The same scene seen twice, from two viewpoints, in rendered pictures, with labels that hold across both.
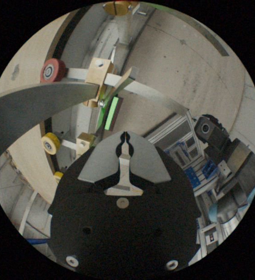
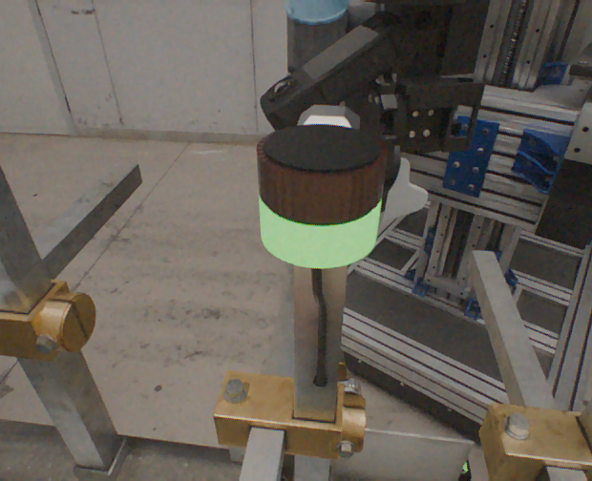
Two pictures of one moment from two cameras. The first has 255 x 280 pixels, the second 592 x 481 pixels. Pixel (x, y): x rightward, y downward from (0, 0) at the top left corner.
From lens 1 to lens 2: 0.34 m
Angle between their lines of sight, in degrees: 55
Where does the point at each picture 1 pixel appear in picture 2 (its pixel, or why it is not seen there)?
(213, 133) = not seen: hidden behind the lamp
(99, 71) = (260, 388)
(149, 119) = not seen: hidden behind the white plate
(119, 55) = (170, 467)
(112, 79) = (278, 366)
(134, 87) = (290, 324)
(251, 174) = (315, 48)
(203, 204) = (510, 37)
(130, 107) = not seen: outside the picture
